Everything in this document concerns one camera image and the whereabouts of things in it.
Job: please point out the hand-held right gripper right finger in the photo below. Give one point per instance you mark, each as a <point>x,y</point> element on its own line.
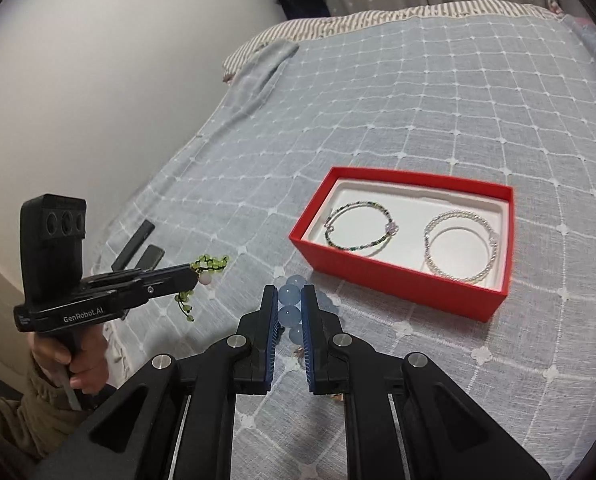
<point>308,345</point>

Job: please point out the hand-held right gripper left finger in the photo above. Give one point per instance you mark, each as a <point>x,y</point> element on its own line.
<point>273,342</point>

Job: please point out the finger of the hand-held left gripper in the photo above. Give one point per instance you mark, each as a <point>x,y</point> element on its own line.
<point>163,282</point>
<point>143,272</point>

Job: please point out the red jewelry box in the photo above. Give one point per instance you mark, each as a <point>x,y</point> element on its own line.
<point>402,280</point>

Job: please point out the person's left forearm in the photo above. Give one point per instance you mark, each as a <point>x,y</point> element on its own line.
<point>18,420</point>

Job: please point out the person's left hand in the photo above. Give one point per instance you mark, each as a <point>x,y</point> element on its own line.
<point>93,365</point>

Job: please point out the black flat bar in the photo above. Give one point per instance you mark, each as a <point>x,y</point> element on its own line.
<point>150,256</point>
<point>133,245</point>

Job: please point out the grey-blue checked blanket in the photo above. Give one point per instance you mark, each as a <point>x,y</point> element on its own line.
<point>377,110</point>

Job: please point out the striped bed sheet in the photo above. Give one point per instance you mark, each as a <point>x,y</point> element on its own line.
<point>328,22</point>

